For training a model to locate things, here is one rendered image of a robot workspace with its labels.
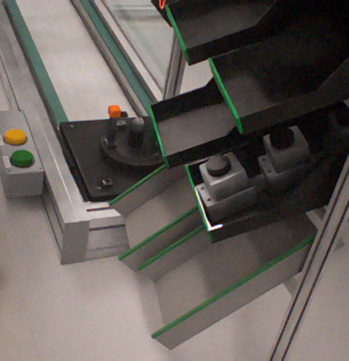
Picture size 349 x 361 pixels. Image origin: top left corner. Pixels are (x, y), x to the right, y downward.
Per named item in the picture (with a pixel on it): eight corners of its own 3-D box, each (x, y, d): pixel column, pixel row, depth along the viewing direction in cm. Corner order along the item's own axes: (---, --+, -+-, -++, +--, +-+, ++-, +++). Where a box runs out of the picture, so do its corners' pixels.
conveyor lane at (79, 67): (87, 242, 125) (92, 201, 119) (6, 34, 184) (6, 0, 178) (222, 223, 136) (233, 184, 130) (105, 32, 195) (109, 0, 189)
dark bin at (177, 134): (168, 170, 92) (152, 128, 87) (151, 117, 102) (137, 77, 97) (363, 103, 91) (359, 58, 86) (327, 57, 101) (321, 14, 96)
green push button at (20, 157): (13, 171, 123) (13, 163, 122) (9, 158, 126) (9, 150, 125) (35, 169, 125) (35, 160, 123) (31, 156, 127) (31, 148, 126)
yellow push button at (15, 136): (6, 149, 128) (6, 140, 127) (2, 137, 131) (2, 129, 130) (27, 147, 129) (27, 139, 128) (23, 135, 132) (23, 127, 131)
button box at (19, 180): (6, 199, 125) (6, 172, 121) (-12, 134, 139) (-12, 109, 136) (43, 195, 127) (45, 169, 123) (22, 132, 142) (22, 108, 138)
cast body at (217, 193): (212, 223, 83) (199, 183, 78) (200, 202, 86) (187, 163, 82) (273, 197, 84) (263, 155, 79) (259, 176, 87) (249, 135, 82)
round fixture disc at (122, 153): (110, 176, 124) (111, 168, 122) (89, 134, 133) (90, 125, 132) (179, 169, 129) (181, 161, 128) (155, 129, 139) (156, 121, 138)
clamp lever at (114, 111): (106, 144, 126) (111, 110, 122) (103, 138, 128) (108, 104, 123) (125, 143, 128) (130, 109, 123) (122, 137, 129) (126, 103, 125)
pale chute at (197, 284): (170, 351, 92) (151, 338, 90) (154, 280, 102) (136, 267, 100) (346, 245, 85) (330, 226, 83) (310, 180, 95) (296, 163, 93)
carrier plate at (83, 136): (90, 205, 119) (91, 196, 118) (59, 130, 136) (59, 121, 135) (211, 191, 129) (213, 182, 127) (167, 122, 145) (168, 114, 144)
